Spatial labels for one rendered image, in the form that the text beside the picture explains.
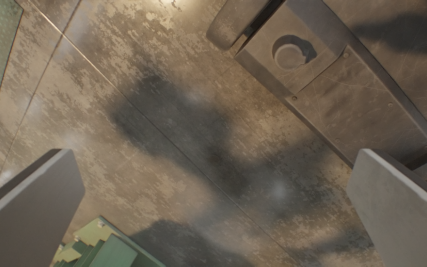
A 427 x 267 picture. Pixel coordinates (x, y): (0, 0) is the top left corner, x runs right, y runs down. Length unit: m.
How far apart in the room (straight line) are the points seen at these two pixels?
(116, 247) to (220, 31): 1.16
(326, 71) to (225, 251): 0.91
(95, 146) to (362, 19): 0.87
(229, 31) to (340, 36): 0.16
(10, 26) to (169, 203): 0.80
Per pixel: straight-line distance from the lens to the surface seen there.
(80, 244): 1.65
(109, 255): 1.34
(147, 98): 0.74
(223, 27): 0.40
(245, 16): 0.38
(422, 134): 0.50
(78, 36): 0.80
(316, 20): 0.38
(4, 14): 0.99
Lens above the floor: 0.57
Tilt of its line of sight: 54 degrees down
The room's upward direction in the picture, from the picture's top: 155 degrees counter-clockwise
